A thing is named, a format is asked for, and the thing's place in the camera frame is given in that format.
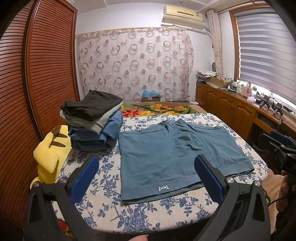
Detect teal blue shorts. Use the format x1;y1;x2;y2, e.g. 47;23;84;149
118;119;254;204

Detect yellow plush toy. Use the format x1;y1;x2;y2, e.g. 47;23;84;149
30;125;72;186

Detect pink circle pattern curtain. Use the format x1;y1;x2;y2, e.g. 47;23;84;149
76;27;194;102

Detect stack of folded papers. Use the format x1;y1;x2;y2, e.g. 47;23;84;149
196;70;218;83

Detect brown wooden sideboard cabinet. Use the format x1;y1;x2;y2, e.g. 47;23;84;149
195;82;295;145

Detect brown louvered wardrobe door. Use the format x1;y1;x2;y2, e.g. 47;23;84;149
23;1;80;138
1;11;39;227

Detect grey zebra window blind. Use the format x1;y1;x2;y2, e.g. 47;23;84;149
234;8;295;103

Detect open cardboard box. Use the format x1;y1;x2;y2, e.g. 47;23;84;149
210;75;231;88

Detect grey folded pants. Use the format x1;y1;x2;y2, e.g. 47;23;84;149
59;101;123;134

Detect beige tied side curtain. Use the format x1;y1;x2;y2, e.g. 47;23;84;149
207;9;223;76

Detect cardboard box blue contents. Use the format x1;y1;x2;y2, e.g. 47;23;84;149
141;89;161;102

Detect light blue folded jeans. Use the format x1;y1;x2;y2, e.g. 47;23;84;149
68;109;123;143

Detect colourful flower blanket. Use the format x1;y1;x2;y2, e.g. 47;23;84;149
121;101;205;118

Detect right hand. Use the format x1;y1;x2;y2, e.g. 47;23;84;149
276;171;290;212

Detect beige wall air conditioner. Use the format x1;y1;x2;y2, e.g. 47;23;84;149
162;5;206;30

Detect pink bottle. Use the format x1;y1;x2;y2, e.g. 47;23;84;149
243;82;252;98

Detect dark blue folded jeans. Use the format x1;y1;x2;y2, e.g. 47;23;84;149
69;131;119;152

